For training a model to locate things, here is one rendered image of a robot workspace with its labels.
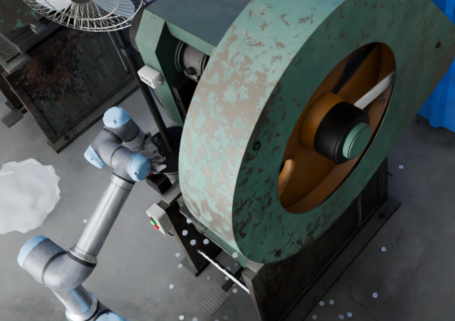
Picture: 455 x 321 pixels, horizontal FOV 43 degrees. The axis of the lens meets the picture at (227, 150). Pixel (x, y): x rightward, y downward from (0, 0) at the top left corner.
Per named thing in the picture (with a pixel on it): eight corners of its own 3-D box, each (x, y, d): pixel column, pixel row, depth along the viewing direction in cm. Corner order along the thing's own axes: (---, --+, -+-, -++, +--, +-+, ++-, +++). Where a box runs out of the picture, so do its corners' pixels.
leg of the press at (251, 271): (279, 349, 252) (246, 260, 181) (261, 332, 258) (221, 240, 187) (400, 205, 282) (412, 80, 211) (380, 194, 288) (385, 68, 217)
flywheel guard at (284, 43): (263, 308, 169) (199, 142, 104) (197, 254, 183) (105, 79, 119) (453, 91, 202) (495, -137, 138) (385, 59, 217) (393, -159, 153)
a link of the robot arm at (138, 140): (119, 145, 187) (118, 126, 192) (126, 152, 191) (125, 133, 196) (140, 138, 186) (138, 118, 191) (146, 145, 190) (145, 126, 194)
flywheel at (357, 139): (265, 107, 104) (464, -42, 138) (189, 63, 115) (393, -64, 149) (267, 307, 156) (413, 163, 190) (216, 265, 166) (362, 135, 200)
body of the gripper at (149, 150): (165, 162, 198) (149, 143, 189) (143, 170, 200) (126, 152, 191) (164, 144, 203) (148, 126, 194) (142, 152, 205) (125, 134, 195)
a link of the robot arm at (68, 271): (61, 305, 166) (140, 154, 168) (37, 286, 171) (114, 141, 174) (86, 305, 176) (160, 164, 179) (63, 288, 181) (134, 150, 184)
